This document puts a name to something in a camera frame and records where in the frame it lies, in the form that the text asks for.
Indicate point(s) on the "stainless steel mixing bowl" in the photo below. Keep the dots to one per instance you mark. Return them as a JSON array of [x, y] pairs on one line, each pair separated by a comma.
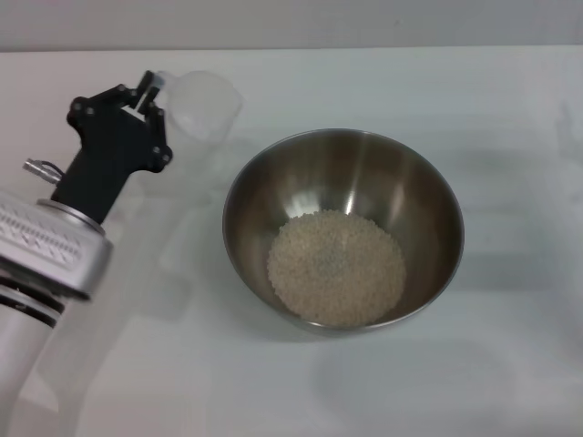
[[364, 182]]

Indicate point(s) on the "clear plastic measuring cup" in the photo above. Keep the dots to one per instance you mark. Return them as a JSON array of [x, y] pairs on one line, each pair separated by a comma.
[[205, 104]]

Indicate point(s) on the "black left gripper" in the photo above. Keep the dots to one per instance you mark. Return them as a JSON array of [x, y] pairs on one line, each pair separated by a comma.
[[109, 159]]

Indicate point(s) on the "white rice grains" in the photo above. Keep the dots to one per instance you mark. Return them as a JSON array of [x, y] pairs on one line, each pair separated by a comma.
[[337, 268]]

